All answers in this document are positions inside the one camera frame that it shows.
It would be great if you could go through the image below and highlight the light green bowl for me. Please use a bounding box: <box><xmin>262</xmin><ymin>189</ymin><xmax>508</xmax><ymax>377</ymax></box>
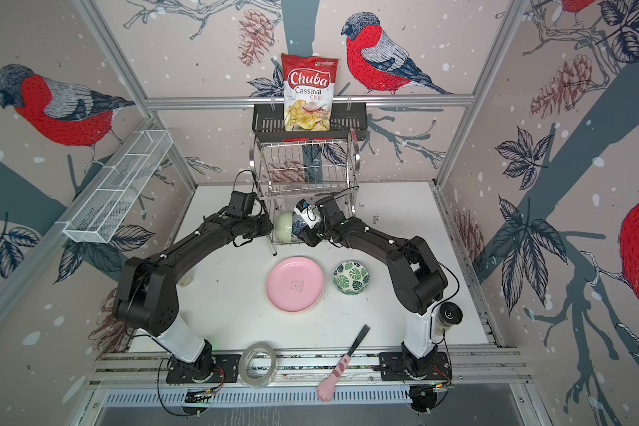
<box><xmin>274</xmin><ymin>212</ymin><xmax>294</xmax><ymax>244</ymax></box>

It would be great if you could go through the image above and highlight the pink plate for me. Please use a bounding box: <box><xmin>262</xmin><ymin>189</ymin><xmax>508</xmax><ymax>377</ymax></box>
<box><xmin>266</xmin><ymin>257</ymin><xmax>325</xmax><ymax>313</ymax></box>

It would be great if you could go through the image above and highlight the green leaf patterned bowl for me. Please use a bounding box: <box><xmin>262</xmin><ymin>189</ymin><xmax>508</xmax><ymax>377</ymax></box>
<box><xmin>332</xmin><ymin>260</ymin><xmax>370</xmax><ymax>296</ymax></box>

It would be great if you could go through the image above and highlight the steel two-tier dish rack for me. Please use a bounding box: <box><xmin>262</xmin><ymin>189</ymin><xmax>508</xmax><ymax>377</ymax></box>
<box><xmin>250</xmin><ymin>135</ymin><xmax>360</xmax><ymax>253</ymax></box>

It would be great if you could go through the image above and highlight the blue white patterned bowl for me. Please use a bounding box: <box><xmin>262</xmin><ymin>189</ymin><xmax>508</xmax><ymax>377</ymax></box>
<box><xmin>291</xmin><ymin>213</ymin><xmax>308</xmax><ymax>240</ymax></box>

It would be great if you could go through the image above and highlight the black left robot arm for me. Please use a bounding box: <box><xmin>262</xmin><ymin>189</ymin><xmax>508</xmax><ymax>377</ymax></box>
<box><xmin>113</xmin><ymin>191</ymin><xmax>273</xmax><ymax>380</ymax></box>

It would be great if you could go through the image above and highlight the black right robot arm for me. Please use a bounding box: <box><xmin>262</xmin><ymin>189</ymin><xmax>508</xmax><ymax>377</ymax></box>
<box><xmin>294</xmin><ymin>196</ymin><xmax>448</xmax><ymax>380</ymax></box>

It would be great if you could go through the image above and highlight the pink cat paw spatula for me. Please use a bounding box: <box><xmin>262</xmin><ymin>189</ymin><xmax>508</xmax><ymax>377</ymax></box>
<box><xmin>317</xmin><ymin>325</ymin><xmax>370</xmax><ymax>403</ymax></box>

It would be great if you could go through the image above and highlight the red Chuba cassava chips bag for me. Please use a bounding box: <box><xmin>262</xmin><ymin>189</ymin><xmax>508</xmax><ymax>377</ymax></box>
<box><xmin>282</xmin><ymin>54</ymin><xmax>338</xmax><ymax>131</ymax></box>

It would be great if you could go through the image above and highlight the clear tape roll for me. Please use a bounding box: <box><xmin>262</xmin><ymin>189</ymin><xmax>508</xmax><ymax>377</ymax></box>
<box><xmin>238</xmin><ymin>342</ymin><xmax>277</xmax><ymax>389</ymax></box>

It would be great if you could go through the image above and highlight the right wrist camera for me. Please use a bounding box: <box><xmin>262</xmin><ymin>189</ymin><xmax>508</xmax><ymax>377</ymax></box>
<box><xmin>294</xmin><ymin>199</ymin><xmax>322</xmax><ymax>229</ymax></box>

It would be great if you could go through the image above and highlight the black wire wall basket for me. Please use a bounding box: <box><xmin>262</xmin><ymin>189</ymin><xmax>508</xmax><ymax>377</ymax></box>
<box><xmin>252</xmin><ymin>101</ymin><xmax>367</xmax><ymax>143</ymax></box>

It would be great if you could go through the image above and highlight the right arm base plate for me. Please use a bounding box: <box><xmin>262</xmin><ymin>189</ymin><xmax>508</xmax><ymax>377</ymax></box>
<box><xmin>374</xmin><ymin>351</ymin><xmax>453</xmax><ymax>382</ymax></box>

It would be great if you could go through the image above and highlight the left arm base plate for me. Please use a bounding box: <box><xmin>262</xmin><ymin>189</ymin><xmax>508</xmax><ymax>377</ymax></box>
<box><xmin>166</xmin><ymin>353</ymin><xmax>241</xmax><ymax>385</ymax></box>

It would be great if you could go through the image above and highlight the white mesh wall shelf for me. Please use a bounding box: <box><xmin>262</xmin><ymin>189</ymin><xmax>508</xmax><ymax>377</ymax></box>
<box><xmin>63</xmin><ymin>130</ymin><xmax>173</xmax><ymax>243</ymax></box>

